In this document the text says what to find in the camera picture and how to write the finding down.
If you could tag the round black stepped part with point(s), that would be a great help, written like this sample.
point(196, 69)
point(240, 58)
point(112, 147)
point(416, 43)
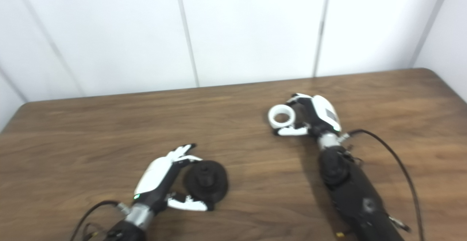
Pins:
point(211, 188)

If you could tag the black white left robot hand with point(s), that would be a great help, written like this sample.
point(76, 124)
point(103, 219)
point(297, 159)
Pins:
point(155, 177)

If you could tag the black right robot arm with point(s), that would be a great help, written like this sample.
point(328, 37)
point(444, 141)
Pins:
point(354, 193)

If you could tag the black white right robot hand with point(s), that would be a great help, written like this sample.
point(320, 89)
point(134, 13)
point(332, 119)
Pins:
point(321, 115)

